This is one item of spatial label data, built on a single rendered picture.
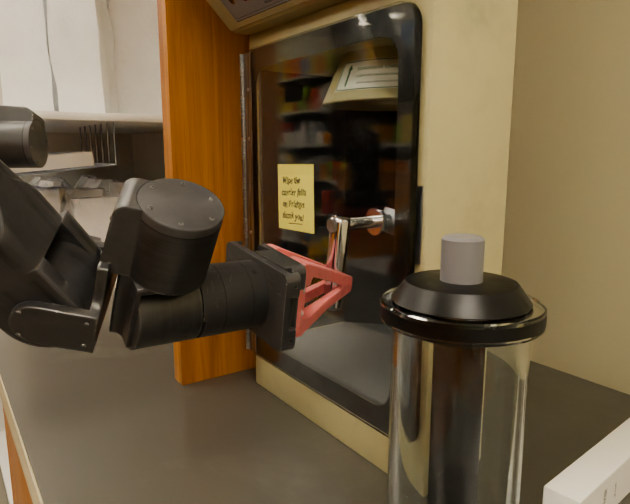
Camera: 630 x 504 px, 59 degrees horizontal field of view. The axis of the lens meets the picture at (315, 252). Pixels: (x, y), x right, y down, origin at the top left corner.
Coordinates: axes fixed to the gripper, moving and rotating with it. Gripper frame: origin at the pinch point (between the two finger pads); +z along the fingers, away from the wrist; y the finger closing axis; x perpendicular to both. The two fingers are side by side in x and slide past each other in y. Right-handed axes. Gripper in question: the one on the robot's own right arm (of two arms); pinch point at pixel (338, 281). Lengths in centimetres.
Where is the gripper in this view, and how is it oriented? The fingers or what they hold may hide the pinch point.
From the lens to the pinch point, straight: 51.8
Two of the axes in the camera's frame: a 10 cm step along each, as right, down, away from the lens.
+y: -5.7, -2.8, 7.7
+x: -1.0, 9.6, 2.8
